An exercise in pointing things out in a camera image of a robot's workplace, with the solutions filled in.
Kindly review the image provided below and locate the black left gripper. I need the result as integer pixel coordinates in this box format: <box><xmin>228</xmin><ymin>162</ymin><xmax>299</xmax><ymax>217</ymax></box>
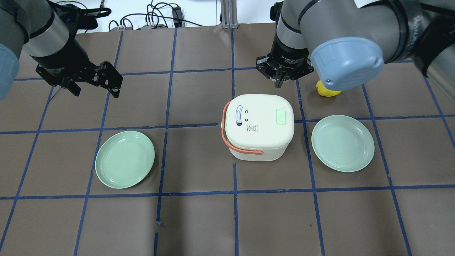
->
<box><xmin>36</xmin><ymin>39</ymin><xmax>123</xmax><ymax>98</ymax></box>

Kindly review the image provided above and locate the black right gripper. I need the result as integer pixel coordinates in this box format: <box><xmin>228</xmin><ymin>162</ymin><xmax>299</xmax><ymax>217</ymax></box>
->
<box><xmin>256</xmin><ymin>42</ymin><xmax>314</xmax><ymax>89</ymax></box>

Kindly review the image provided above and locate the cream rice cooker orange handle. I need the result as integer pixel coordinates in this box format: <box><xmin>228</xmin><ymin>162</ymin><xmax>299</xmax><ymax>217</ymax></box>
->
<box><xmin>221</xmin><ymin>94</ymin><xmax>295</xmax><ymax>162</ymax></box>

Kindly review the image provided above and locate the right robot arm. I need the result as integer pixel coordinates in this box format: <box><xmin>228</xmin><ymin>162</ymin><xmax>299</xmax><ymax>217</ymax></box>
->
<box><xmin>256</xmin><ymin>0</ymin><xmax>454</xmax><ymax>100</ymax></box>

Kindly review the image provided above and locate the green plate near right arm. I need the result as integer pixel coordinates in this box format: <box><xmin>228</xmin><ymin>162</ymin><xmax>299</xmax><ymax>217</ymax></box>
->
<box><xmin>311</xmin><ymin>115</ymin><xmax>375</xmax><ymax>173</ymax></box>

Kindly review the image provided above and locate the green plate near left arm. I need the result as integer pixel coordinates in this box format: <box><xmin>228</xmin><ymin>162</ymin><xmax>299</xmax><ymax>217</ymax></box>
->
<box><xmin>95</xmin><ymin>130</ymin><xmax>155</xmax><ymax>189</ymax></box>

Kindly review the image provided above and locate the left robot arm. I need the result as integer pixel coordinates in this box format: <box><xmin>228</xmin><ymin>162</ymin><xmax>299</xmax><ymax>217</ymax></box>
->
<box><xmin>0</xmin><ymin>0</ymin><xmax>123</xmax><ymax>99</ymax></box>

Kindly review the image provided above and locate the yellow lemon toy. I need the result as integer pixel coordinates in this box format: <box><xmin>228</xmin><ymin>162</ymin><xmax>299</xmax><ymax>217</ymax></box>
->
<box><xmin>316</xmin><ymin>80</ymin><xmax>342</xmax><ymax>97</ymax></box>

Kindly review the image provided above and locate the black power adapter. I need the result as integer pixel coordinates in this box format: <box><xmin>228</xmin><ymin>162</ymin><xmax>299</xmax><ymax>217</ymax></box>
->
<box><xmin>172</xmin><ymin>6</ymin><xmax>183</xmax><ymax>28</ymax></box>

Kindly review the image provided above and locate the brown paper table mat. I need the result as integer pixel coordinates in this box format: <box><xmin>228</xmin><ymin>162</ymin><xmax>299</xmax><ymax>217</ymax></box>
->
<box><xmin>0</xmin><ymin>24</ymin><xmax>455</xmax><ymax>256</ymax></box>

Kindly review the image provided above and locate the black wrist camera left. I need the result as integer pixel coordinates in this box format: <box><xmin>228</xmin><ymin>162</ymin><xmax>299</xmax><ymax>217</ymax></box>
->
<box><xmin>50</xmin><ymin>0</ymin><xmax>112</xmax><ymax>32</ymax></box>

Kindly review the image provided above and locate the aluminium frame post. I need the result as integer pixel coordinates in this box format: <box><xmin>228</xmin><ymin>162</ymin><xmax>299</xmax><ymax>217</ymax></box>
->
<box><xmin>220</xmin><ymin>0</ymin><xmax>238</xmax><ymax>29</ymax></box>

